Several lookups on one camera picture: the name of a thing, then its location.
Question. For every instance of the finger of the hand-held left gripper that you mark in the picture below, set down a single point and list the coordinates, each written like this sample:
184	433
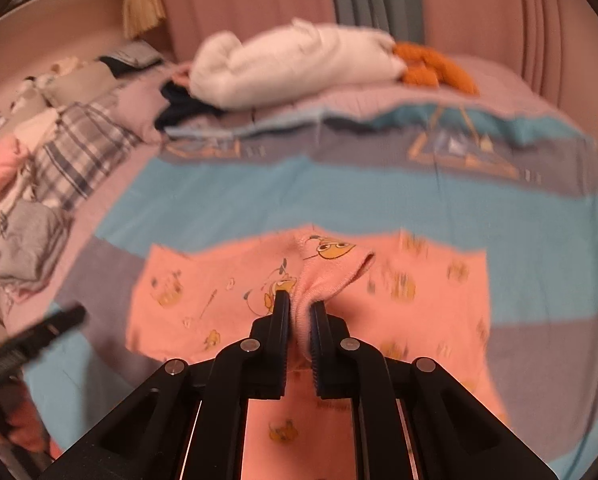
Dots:
49	328

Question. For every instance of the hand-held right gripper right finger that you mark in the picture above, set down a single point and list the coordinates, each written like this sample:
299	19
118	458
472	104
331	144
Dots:
318	320

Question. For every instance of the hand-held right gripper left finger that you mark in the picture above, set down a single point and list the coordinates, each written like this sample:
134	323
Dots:
282	310

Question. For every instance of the pink printed baby onesie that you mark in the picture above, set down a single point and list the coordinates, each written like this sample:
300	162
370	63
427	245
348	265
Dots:
204	285

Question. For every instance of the person's left hand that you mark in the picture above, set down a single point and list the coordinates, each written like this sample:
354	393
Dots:
29	425

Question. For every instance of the grey cloth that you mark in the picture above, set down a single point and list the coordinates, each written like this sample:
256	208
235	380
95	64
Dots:
29	245

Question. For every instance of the blue grey patterned blanket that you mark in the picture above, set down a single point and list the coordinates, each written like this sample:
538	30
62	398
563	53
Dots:
329	195

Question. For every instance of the bed with purple sheet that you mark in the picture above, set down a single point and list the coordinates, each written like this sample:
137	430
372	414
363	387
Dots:
124	185

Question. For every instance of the large plaid pillow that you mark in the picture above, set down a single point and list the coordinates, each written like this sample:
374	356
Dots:
84	155

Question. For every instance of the dark cloth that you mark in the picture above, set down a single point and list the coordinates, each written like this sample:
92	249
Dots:
184	105

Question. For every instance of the pile of plush toys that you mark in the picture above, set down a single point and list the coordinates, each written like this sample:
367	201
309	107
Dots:
39	82

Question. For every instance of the purple pillow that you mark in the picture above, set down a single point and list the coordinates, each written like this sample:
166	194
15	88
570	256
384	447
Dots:
144	100

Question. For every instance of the beige cushion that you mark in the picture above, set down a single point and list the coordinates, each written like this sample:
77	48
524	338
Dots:
79	82

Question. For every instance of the white goose plush toy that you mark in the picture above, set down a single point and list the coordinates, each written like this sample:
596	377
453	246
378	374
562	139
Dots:
304	55

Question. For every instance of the small plaid pillow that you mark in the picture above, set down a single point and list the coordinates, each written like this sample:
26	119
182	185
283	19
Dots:
134	55

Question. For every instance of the pink curtain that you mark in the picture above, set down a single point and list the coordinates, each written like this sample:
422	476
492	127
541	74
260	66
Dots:
249	0
504	15

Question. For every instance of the beige tassel fringe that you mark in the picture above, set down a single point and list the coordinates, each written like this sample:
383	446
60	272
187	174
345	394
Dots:
144	5

